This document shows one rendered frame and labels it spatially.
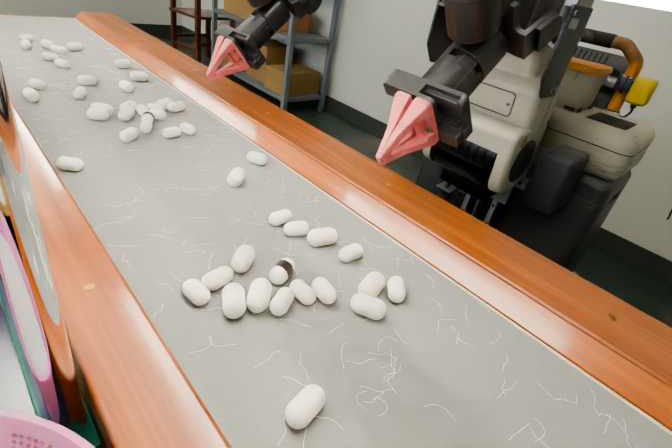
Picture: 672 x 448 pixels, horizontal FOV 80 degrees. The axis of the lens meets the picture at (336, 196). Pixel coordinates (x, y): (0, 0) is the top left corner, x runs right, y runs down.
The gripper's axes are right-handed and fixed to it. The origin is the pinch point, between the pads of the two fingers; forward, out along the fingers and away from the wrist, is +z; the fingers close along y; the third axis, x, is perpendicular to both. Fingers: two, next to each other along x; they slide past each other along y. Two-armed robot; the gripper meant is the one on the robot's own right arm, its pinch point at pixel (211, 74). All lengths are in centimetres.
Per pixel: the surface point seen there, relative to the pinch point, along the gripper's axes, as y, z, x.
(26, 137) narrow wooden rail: 7.9, 27.0, -16.9
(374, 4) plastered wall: -128, -147, 122
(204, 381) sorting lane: 53, 27, -13
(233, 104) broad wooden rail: 3.3, 1.1, 5.7
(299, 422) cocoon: 60, 24, -12
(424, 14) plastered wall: -86, -147, 121
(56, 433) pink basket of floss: 53, 32, -22
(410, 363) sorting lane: 62, 16, -3
